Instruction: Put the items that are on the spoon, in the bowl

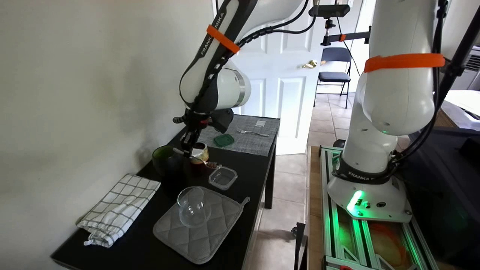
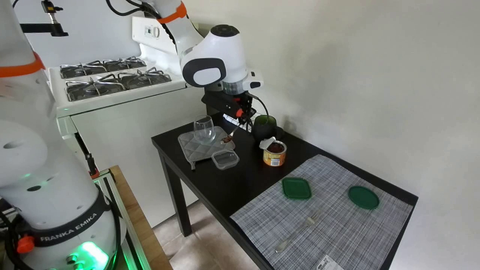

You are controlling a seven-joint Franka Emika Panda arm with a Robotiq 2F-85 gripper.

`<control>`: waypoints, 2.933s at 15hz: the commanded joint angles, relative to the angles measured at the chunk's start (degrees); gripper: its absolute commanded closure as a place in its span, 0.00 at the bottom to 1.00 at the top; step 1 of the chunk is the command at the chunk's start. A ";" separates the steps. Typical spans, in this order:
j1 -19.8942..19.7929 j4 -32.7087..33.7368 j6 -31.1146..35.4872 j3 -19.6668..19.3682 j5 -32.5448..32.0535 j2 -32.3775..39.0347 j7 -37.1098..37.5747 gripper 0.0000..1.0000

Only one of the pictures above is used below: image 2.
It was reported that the clear glass bowl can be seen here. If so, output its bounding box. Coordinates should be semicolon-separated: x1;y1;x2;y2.
193;115;218;144

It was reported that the white paper label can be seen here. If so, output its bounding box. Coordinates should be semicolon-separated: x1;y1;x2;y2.
316;253;346;270

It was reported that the gray woven placemat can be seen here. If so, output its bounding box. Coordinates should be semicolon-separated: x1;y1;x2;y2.
230;153;416;270

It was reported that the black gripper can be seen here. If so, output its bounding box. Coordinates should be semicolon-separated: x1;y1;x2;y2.
202;88;259;135

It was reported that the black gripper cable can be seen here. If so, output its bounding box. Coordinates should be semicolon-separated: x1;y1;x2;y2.
104;0;274;121

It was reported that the black strut with red joint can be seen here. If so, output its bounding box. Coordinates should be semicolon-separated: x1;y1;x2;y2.
74;130;103;180

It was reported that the black burner grate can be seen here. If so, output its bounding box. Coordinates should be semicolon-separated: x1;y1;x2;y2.
59;55;148;79
65;67;173;102

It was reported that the open orange nut can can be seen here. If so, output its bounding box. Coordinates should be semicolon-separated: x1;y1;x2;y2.
259;135;290;168

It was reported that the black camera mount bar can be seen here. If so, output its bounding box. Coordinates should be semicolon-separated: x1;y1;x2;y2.
14;0;71;37

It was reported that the green round lid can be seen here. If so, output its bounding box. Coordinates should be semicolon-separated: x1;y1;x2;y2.
347;184;382;211

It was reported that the dark green cup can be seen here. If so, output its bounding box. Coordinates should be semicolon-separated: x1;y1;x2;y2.
253;114;278;142

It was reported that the green rectangular lid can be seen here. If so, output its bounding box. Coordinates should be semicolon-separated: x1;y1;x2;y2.
281;175;314;201

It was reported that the wooden board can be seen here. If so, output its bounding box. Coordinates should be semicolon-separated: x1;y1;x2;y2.
109;165;175;270

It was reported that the clear plastic container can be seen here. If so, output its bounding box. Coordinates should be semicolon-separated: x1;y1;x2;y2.
211;148;242;171
178;126;238;171

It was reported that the black table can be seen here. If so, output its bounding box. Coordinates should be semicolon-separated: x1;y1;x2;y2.
151;118;421;270

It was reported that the clear plastic utensil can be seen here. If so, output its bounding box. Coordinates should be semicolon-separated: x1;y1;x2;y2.
274;211;322;253

